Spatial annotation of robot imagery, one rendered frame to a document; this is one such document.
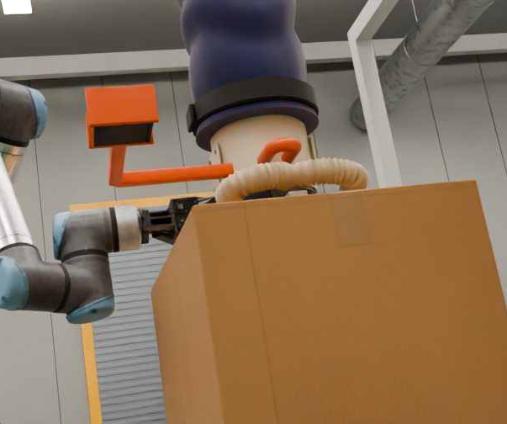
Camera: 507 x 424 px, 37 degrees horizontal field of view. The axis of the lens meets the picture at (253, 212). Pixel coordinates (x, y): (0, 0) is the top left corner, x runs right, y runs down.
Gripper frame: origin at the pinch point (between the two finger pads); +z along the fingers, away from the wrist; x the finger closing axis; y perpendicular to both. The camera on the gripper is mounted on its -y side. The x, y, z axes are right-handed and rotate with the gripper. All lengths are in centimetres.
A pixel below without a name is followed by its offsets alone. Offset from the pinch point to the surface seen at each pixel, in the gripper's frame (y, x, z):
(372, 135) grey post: -316, 134, 179
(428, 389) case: 58, -41, 7
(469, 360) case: 58, -38, 14
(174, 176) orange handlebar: 33.1, -0.7, -16.3
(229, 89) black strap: 37.3, 11.8, -5.8
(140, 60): -906, 508, 101
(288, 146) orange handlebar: 43.4, -1.3, 0.4
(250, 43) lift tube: 37.7, 19.8, -0.8
